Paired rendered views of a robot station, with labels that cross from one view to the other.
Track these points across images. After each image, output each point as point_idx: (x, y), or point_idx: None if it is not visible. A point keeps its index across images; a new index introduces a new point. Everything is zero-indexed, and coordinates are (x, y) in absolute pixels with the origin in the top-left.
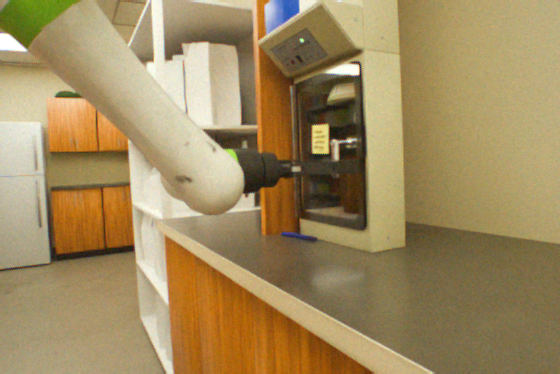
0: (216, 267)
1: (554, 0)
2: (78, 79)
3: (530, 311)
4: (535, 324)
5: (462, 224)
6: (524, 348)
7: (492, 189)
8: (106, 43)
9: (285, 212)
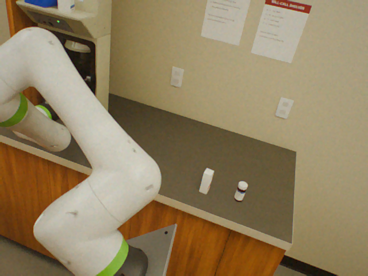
0: (17, 147)
1: (176, 9)
2: (23, 131)
3: (161, 158)
4: (164, 164)
5: (124, 94)
6: (163, 175)
7: (139, 81)
8: (35, 115)
9: (34, 98)
